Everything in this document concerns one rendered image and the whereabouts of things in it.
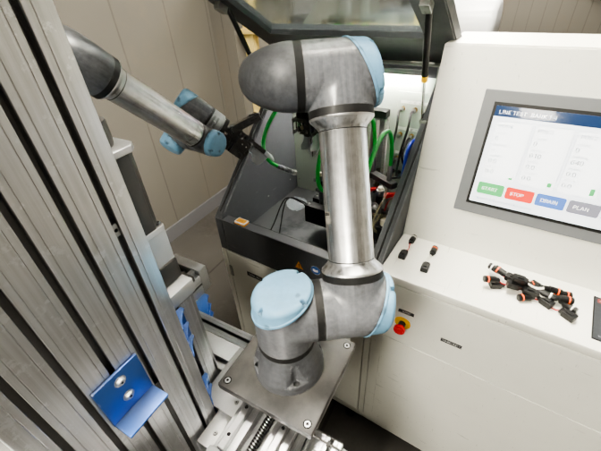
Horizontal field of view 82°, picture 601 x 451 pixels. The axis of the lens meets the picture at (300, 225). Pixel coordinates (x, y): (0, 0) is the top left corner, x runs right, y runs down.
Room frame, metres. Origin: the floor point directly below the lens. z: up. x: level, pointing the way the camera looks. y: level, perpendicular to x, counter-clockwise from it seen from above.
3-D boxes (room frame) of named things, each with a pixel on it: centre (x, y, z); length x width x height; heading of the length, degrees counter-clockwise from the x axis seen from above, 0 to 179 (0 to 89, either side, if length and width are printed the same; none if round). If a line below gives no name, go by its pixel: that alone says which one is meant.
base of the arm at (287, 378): (0.44, 0.04, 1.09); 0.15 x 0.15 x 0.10
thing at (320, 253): (0.99, 0.05, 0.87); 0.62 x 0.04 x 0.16; 55
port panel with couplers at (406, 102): (1.26, -0.44, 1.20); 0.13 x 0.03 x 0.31; 55
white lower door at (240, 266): (0.98, 0.06, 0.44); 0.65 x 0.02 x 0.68; 55
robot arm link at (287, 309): (0.44, 0.04, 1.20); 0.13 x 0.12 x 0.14; 93
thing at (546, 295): (0.64, -0.61, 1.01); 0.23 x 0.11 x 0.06; 55
